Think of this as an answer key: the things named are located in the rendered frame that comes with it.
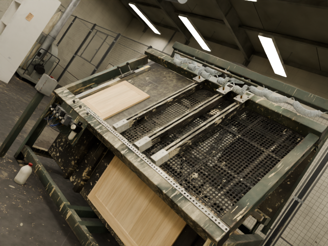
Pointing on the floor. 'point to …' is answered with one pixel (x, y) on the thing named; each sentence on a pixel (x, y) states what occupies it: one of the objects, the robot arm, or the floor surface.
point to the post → (20, 123)
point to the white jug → (23, 174)
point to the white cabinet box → (22, 31)
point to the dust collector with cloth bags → (30, 70)
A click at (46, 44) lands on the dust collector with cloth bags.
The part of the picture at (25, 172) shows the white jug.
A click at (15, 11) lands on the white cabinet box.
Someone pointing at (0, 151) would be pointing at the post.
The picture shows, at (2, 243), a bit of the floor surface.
